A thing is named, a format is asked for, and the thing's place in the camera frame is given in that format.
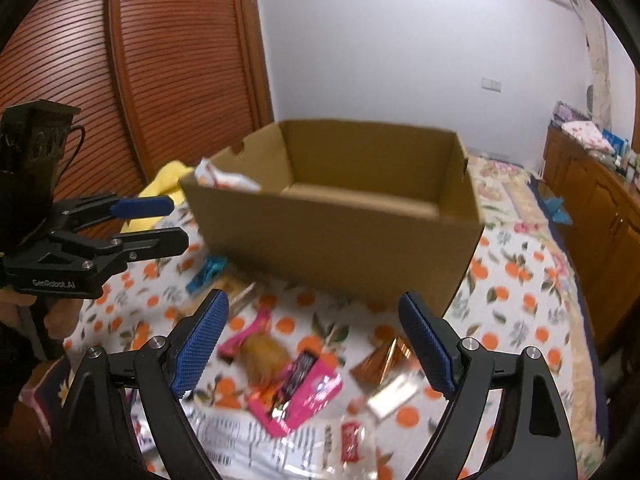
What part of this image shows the pink chicken snack packet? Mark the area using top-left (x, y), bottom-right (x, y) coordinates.
top-left (217, 309), bottom-right (292, 386)

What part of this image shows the person's left hand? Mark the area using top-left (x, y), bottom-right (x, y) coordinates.
top-left (1, 287), bottom-right (82, 361)

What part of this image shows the yellow plush toy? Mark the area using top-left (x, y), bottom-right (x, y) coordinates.
top-left (120, 160), bottom-right (193, 233)

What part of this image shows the teal snack wrapper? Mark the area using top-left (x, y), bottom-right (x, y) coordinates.
top-left (186, 255), bottom-right (227, 296)

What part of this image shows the white orange snack bag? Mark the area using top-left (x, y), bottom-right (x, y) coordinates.
top-left (194, 158), bottom-right (262, 193)

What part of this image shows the white gold snack bar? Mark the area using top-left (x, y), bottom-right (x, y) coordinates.
top-left (366, 373), bottom-right (423, 422)

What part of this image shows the copper foil snack packet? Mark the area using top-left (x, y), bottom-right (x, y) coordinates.
top-left (349, 336), bottom-right (413, 387)

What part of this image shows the wooden louvered wardrobe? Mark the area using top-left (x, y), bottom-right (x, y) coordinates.
top-left (1, 0), bottom-right (273, 198)

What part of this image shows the small red candy packet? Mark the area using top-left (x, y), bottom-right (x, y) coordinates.
top-left (341, 420), bottom-right (361, 463)

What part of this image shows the clear printed plastic bag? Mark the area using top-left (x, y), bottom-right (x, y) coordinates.
top-left (130, 398), bottom-right (381, 480)

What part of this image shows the orange-print white bedsheet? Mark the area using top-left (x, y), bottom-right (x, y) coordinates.
top-left (62, 199), bottom-right (609, 480)

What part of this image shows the pink black candy packet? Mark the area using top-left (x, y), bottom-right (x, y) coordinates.
top-left (246, 350), bottom-right (343, 438)

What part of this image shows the blue cloth on floor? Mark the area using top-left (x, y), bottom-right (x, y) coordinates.
top-left (544, 197), bottom-right (573, 226)

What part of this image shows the floral quilt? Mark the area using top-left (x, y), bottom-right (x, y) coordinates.
top-left (468, 155), bottom-right (552, 246)

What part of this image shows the wooden sideboard cabinet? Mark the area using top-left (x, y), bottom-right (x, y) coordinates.
top-left (542, 126), bottom-right (639, 359)

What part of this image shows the brown cardboard box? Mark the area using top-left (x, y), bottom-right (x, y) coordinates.
top-left (181, 119), bottom-right (484, 315)

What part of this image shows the folded floral cloth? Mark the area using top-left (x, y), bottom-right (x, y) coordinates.
top-left (561, 120), bottom-right (614, 155)

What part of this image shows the beige curtain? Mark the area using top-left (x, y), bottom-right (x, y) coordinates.
top-left (576, 0), bottom-right (612, 130)

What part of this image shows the wall light switch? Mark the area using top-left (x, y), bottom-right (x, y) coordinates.
top-left (480, 77), bottom-right (502, 92)

